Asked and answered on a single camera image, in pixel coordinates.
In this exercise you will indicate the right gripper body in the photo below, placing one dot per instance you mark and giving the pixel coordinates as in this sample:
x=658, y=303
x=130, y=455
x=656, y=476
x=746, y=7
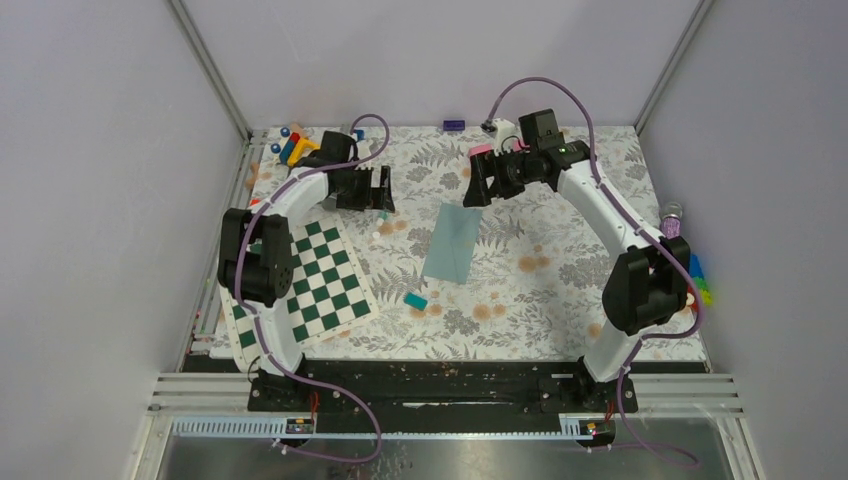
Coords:
x=514, y=172

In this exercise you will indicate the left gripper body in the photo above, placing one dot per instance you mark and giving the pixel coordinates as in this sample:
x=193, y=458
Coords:
x=357, y=192

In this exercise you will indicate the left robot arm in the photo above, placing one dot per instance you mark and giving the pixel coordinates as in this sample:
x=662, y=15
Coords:
x=256, y=264

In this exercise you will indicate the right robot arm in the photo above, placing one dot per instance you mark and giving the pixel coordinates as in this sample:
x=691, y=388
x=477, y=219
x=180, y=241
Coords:
x=646, y=286

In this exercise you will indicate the pink cylinder marker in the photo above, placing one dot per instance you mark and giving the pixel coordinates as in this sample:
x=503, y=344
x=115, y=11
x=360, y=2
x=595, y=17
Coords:
x=484, y=148

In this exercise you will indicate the yellow triangle toy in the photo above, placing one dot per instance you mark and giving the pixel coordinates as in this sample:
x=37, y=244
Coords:
x=300, y=148

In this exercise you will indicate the purple small brick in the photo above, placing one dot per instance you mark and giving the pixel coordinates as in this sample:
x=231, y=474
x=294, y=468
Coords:
x=453, y=125

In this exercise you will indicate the floral table mat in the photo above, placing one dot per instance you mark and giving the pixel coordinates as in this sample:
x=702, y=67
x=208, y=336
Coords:
x=536, y=278

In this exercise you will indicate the green white checkerboard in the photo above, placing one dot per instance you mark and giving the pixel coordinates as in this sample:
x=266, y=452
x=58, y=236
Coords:
x=329, y=295

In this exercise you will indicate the small teal block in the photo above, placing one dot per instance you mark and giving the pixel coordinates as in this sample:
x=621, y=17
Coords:
x=416, y=302

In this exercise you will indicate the purple glitter tube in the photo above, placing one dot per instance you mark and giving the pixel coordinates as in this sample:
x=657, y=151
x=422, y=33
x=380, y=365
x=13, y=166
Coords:
x=671, y=220

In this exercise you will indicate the colourful stacked brick toy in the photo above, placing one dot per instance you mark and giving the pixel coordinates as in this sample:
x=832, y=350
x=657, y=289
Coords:
x=699, y=278

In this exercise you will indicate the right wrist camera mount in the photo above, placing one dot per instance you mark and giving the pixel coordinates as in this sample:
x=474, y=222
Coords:
x=503, y=134

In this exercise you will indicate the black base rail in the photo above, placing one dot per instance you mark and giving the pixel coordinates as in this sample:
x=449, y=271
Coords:
x=417, y=397

